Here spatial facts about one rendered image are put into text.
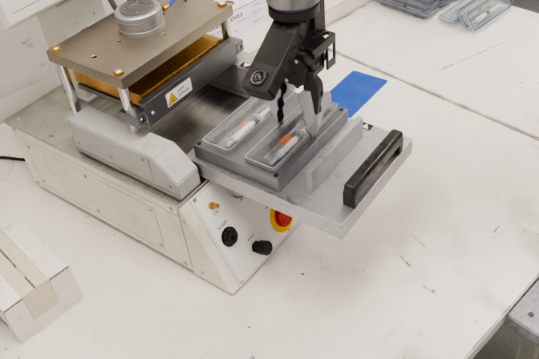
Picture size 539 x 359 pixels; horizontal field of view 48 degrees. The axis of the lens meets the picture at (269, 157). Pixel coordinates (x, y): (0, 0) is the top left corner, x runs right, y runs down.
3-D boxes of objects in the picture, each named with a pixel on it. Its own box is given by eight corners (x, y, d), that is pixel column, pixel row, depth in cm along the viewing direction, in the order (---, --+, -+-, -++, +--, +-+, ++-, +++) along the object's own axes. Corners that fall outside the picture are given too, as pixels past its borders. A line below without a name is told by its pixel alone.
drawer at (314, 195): (187, 174, 100) (178, 136, 95) (265, 106, 113) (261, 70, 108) (342, 244, 85) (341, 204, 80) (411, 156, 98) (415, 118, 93)
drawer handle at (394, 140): (342, 204, 86) (342, 184, 83) (391, 147, 95) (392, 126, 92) (354, 210, 85) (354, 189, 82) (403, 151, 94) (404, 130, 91)
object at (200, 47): (79, 88, 107) (62, 40, 101) (164, 33, 120) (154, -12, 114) (147, 116, 98) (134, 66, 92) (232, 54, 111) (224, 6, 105)
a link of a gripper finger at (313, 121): (344, 122, 95) (331, 70, 90) (324, 143, 92) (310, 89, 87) (328, 120, 97) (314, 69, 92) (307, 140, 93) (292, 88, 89)
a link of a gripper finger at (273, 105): (297, 110, 100) (306, 66, 93) (277, 129, 96) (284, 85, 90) (282, 101, 101) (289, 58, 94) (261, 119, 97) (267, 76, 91)
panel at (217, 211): (240, 287, 103) (188, 199, 96) (331, 183, 121) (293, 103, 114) (248, 288, 102) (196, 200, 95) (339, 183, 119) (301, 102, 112)
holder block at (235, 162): (195, 156, 97) (192, 143, 95) (268, 94, 109) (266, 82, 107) (279, 192, 89) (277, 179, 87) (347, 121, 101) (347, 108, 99)
